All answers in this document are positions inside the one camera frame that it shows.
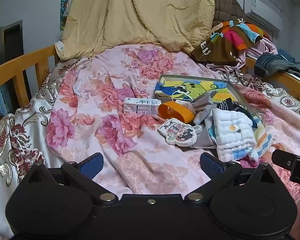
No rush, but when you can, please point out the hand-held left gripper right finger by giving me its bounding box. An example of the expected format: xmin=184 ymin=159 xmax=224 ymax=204
xmin=185 ymin=152 xmax=279 ymax=203

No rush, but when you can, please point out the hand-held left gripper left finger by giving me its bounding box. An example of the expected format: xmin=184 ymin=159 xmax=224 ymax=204
xmin=24 ymin=152 xmax=115 ymax=203

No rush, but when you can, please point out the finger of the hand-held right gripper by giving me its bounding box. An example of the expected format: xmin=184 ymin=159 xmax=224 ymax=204
xmin=271 ymin=149 xmax=300 ymax=188

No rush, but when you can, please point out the white gauze towel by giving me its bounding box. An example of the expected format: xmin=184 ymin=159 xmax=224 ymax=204
xmin=212 ymin=108 xmax=259 ymax=162

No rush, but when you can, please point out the colourful striped cloth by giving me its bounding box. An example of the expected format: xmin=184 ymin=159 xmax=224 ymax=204
xmin=250 ymin=116 xmax=273 ymax=155

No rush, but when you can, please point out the light grey cloth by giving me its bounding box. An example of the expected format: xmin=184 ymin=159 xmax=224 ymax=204
xmin=190 ymin=92 xmax=218 ymax=148

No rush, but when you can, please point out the orange plastic scoop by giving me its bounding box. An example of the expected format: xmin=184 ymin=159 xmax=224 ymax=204
xmin=158 ymin=101 xmax=196 ymax=123

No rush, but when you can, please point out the dark striped sock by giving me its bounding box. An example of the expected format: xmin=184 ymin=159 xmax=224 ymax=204
xmin=216 ymin=99 xmax=255 ymax=123

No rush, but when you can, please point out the grey storage box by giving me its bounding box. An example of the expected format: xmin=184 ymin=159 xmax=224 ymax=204
xmin=154 ymin=74 xmax=250 ymax=110

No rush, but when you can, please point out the pink floral quilt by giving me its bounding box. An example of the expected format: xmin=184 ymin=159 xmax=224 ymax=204
xmin=46 ymin=44 xmax=300 ymax=205

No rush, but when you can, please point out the white carton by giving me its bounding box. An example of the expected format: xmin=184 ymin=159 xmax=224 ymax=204
xmin=123 ymin=97 xmax=163 ymax=117

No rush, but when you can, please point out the cartoon print towel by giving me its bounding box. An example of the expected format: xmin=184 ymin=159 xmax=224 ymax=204
xmin=154 ymin=79 xmax=237 ymax=103

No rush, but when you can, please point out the blue patterned board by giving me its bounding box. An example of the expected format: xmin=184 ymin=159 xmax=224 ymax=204
xmin=0 ymin=87 xmax=14 ymax=118

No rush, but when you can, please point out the brown colourful patchwork cloth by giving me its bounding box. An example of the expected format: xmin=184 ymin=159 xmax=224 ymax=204
xmin=191 ymin=19 xmax=270 ymax=65

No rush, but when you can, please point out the dark wooden door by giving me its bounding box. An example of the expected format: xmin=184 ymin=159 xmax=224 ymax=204
xmin=0 ymin=20 xmax=33 ymax=100

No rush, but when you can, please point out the yellow dotted blanket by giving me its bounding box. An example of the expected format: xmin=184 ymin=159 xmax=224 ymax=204
xmin=54 ymin=0 xmax=217 ymax=60

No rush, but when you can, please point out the brown quilted jacket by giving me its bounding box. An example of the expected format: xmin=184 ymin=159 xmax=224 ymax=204
xmin=212 ymin=0 xmax=247 ymax=29

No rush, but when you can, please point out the white air conditioner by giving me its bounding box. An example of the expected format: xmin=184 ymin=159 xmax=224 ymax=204
xmin=243 ymin=0 xmax=283 ymax=32

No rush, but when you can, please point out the wooden slatted bed rail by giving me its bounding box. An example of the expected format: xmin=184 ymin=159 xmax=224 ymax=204
xmin=0 ymin=44 xmax=59 ymax=117

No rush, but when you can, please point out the small colourful wall poster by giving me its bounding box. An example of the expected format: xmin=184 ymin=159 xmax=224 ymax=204
xmin=60 ymin=0 xmax=72 ymax=32

